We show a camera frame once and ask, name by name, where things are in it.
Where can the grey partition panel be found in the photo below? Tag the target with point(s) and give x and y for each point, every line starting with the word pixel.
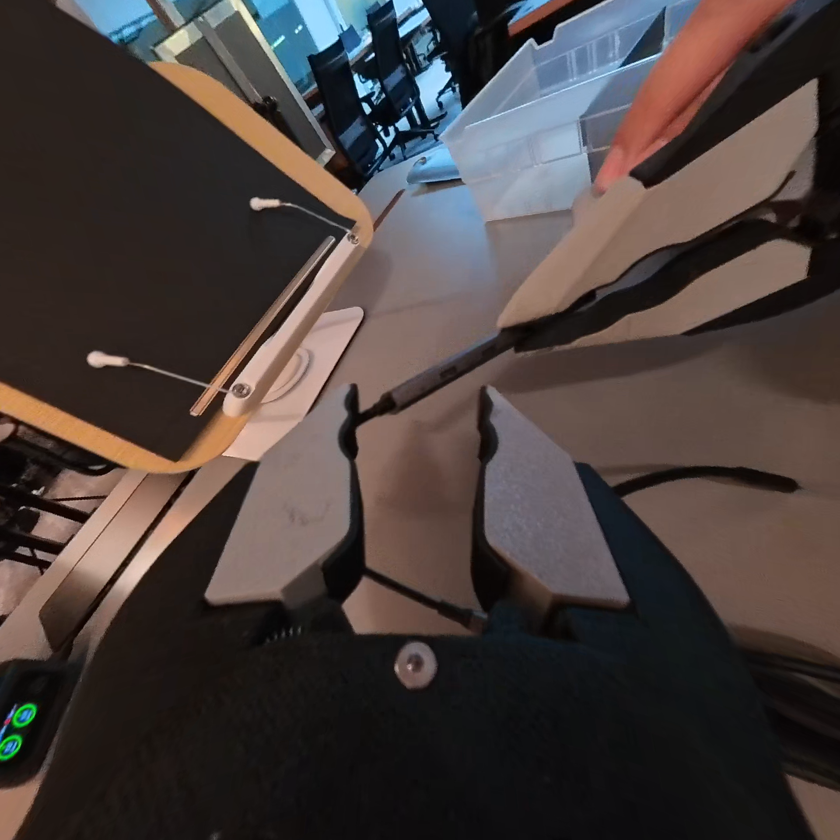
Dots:
pixel 249 72

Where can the black office chair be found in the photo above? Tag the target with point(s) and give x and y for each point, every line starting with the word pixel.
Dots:
pixel 459 39
pixel 348 105
pixel 400 59

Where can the black smartwatch green display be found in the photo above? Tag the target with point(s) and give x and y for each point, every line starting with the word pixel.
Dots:
pixel 26 722

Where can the grey metal object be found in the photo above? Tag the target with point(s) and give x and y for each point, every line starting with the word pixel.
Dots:
pixel 433 172

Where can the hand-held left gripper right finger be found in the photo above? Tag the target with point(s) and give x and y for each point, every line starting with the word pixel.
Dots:
pixel 544 518

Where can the person's right hand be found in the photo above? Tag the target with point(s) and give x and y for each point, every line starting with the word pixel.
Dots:
pixel 689 65

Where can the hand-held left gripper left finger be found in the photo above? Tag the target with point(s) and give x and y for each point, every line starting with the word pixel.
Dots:
pixel 289 512

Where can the clear plastic bin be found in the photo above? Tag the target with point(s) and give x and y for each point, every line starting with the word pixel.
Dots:
pixel 512 144

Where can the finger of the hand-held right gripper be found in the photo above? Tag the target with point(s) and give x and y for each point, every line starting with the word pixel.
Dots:
pixel 754 275
pixel 656 229

